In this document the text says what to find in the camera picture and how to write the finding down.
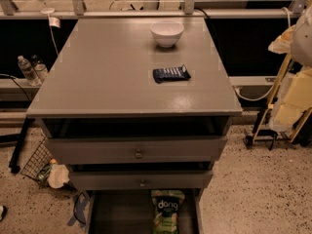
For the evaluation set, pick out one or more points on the green rice chip bag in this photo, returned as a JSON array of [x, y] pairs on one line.
[[167, 204]]

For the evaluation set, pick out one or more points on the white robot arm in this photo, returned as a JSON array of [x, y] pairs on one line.
[[301, 44]]

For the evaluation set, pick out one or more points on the grey drawer cabinet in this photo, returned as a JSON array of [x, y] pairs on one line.
[[101, 86]]

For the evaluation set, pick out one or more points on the top grey drawer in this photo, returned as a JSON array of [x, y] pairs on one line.
[[83, 151]]

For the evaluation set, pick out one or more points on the middle grey drawer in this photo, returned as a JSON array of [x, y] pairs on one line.
[[139, 180]]

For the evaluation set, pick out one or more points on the open bottom grey drawer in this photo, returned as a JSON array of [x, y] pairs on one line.
[[132, 212]]

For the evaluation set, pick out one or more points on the white crumpled bag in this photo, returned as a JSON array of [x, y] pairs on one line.
[[58, 176]]

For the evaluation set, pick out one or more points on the dark blue snack packet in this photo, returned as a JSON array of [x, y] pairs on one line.
[[171, 74]]

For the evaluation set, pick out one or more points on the white ceramic bowl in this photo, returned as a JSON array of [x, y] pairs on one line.
[[166, 32]]

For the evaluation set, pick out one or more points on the blue tape strips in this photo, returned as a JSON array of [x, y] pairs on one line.
[[78, 212]]

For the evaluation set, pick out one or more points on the clear water bottle right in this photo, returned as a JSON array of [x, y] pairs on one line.
[[39, 67]]

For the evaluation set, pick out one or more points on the clear water bottle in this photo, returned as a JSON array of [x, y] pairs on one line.
[[39, 67], [28, 71]]

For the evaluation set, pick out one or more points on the clear water bottle left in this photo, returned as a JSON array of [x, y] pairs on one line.
[[28, 71]]

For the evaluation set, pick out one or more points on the black metal leg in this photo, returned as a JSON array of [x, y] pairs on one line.
[[13, 165]]

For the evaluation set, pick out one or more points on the black wire basket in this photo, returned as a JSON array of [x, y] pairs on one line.
[[38, 166]]

